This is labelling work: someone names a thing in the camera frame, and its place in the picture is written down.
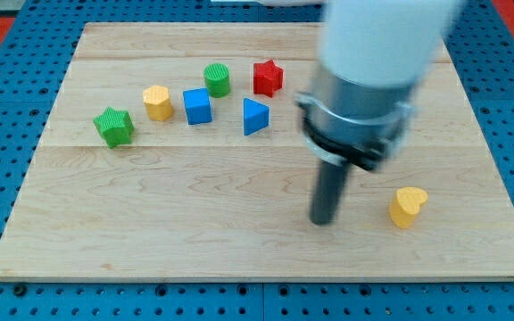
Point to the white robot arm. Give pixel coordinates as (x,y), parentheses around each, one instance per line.
(372,54)

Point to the yellow heart block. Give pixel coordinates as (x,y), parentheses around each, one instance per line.
(406,204)

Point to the blue triangle block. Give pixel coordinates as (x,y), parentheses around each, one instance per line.
(255,116)

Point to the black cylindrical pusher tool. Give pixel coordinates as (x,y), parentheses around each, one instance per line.
(329,187)

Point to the wooden board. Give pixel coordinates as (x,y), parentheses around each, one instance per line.
(205,203)

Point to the red star block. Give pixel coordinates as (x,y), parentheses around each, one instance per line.
(267,78)

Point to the blue cube block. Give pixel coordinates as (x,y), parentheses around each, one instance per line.
(198,106)

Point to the green cylinder block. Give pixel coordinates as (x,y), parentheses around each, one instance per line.
(216,79)

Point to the yellow hexagon block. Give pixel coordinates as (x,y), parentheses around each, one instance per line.
(157,103)

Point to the green star block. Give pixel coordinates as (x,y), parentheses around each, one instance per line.
(115,127)

